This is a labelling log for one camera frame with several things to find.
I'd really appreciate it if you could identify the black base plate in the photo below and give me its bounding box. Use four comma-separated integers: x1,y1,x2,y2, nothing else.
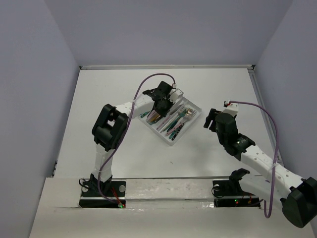
211,169,262,208
79,178,126,209

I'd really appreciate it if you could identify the gold fork black handle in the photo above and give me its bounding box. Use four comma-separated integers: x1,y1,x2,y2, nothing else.
185,109,196,118

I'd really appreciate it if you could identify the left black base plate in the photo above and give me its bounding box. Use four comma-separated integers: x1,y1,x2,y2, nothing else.
79,178,126,209

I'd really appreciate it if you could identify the all silver fork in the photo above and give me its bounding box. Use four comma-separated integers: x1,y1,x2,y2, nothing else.
160,106,188,133

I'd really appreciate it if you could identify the white divided cutlery tray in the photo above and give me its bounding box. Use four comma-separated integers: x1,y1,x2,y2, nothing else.
139,97,202,146

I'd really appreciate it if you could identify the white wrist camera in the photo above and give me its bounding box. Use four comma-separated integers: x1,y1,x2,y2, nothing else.
222,101,239,119
169,89,184,103

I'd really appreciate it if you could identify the teal handled silver fork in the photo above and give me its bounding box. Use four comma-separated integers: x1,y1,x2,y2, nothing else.
169,123,184,141

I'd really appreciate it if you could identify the pink handled knife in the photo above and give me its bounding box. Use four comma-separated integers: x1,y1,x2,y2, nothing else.
156,104,184,130
148,113,160,124

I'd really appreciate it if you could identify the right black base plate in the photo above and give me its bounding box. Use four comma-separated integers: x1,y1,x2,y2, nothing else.
211,169,262,208

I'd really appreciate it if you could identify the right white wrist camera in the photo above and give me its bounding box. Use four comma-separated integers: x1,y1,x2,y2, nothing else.
222,101,239,119

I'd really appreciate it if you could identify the black handled silver fork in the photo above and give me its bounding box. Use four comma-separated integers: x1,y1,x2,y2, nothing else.
166,109,197,141

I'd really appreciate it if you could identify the purple cable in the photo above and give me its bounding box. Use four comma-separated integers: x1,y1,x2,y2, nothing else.
98,73,178,206
232,100,282,219

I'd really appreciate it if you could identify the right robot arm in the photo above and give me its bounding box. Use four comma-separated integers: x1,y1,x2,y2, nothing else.
204,104,317,228

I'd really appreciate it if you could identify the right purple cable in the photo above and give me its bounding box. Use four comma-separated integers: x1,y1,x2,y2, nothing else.
232,100,282,219

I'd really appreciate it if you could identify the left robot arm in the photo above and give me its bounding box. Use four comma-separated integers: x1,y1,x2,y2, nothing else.
90,81,181,196

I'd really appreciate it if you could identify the pink handled silver fork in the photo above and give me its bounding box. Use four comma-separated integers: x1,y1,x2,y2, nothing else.
165,110,197,136

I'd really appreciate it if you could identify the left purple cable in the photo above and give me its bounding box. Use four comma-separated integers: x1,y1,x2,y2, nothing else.
98,73,178,206

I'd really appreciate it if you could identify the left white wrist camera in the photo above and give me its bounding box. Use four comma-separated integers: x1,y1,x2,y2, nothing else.
169,89,184,103

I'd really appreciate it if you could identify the teal plastic fork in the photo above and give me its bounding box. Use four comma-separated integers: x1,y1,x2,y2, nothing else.
166,111,187,131

